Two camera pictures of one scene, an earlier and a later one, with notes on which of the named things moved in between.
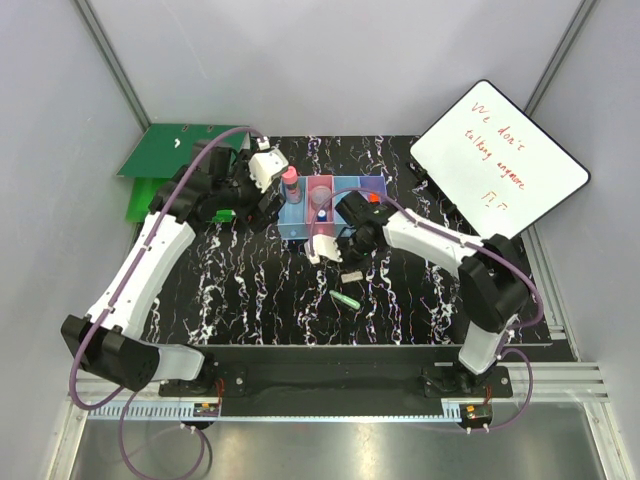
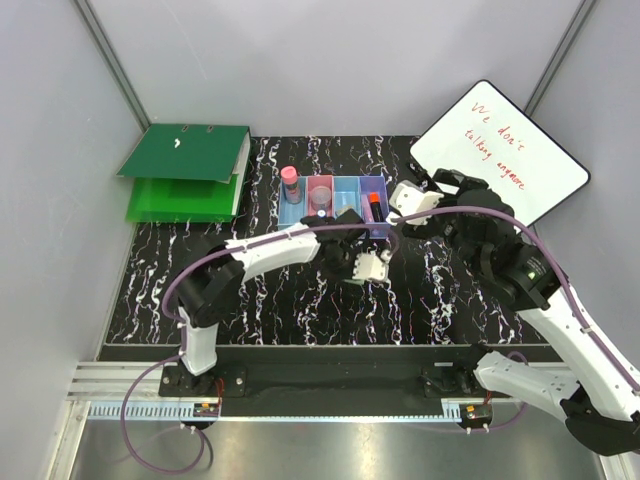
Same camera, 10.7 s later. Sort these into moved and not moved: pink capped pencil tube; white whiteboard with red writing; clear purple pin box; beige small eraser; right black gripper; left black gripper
Moved: left black gripper; right black gripper; beige small eraser
Not moved: clear purple pin box; white whiteboard with red writing; pink capped pencil tube
